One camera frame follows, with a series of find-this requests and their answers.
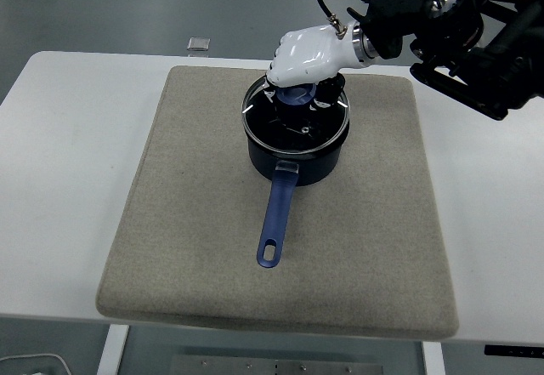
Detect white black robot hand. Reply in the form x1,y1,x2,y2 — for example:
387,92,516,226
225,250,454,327
263,24,362,112

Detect glass pot lid blue knob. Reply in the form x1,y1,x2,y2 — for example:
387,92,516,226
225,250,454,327
241,76,350,154

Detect beige fabric mat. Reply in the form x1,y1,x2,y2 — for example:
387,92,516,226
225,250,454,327
93,65,460,338

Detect white table leg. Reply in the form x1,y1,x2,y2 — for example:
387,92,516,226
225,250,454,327
96,325,130,375
420,343,446,375

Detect black table control panel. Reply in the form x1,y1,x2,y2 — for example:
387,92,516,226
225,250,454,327
484,344,544,358

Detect dark pot with blue handle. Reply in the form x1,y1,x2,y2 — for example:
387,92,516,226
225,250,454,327
242,119,351,270

